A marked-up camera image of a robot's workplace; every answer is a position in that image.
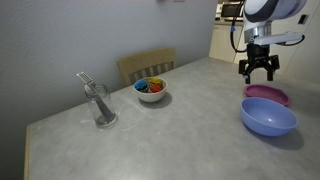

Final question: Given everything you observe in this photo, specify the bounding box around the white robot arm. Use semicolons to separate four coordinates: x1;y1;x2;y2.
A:
238;0;307;84

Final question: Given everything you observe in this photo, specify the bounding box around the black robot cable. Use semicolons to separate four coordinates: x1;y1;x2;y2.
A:
229;0;248;54

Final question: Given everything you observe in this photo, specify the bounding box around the black door handle plate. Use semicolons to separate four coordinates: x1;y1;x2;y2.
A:
298;14;308;25

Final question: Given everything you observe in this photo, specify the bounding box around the blue toy piece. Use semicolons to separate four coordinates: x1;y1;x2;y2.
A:
134;79;148;91

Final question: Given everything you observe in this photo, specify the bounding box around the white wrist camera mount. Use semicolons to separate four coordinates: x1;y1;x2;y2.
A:
254;32;303;45

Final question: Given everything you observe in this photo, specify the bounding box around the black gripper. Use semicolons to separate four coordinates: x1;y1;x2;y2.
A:
238;44;280;84

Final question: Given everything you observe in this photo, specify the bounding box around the white cabinet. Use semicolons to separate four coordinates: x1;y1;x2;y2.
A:
209;24;236;62

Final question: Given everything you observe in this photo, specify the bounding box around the metal fork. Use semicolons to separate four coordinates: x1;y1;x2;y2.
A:
76;70;115;122

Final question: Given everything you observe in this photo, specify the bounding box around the blue plastic bowl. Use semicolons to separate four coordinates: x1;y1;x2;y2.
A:
240;97;298;137

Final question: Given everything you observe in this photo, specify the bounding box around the white ceramic bowl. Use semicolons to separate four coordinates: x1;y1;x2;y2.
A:
133;77;168;103

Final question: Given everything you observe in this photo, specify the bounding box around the orange toy piece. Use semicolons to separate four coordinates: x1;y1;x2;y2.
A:
149;84;162;93

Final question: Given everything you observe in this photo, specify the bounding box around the yellow toy piece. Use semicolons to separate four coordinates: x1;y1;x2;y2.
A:
148;77;162;85

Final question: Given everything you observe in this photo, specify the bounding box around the clear glass jar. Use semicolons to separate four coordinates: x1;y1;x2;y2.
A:
84;83;119;129

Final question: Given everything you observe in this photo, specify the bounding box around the wooden chair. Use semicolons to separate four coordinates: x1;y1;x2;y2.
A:
117;47;176;86

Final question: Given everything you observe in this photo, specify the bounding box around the microwave oven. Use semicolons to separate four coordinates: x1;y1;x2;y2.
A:
221;1;243;21

